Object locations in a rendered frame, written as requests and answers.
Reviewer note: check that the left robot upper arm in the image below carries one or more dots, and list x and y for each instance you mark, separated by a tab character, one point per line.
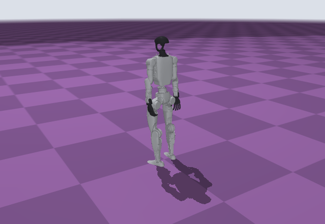
150	63

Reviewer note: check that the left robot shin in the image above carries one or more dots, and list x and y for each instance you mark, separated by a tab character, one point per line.
156	145

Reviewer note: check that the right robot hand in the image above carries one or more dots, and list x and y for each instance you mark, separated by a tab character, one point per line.
177	102

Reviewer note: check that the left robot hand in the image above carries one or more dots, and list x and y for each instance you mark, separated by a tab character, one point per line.
150	108

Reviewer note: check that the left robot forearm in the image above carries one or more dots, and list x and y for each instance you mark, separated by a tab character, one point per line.
148	93

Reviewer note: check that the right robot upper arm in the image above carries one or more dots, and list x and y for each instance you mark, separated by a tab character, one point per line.
175	60

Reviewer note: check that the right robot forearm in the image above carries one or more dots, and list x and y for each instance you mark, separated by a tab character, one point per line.
175	87

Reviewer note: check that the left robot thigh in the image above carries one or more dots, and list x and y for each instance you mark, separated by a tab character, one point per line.
152	121

